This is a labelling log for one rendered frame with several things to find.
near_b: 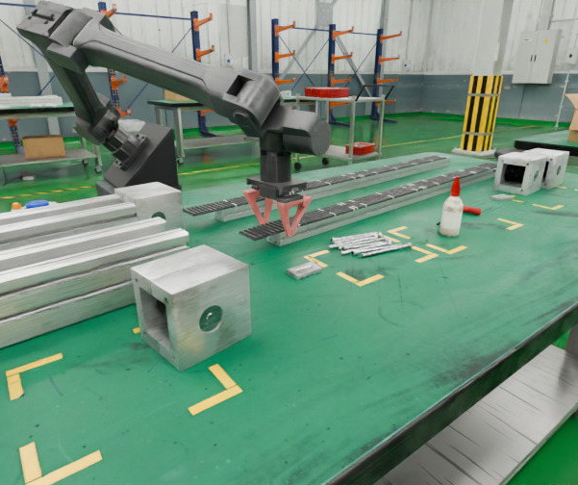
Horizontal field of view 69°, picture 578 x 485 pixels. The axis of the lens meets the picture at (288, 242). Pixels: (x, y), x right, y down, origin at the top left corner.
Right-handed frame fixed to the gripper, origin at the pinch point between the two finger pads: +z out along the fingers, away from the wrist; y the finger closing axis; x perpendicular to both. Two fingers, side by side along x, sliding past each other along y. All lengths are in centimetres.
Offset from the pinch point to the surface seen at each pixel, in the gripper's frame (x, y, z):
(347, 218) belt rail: 18.4, 1.8, 2.0
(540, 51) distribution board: 1078, -349, -83
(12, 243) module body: -40.3, -13.9, -3.0
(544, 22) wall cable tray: 1096, -360, -144
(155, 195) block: -17.1, -14.0, -6.3
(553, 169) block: 84, 19, -2
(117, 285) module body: -31.5, 4.0, 0.1
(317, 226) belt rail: 9.8, 1.3, 1.9
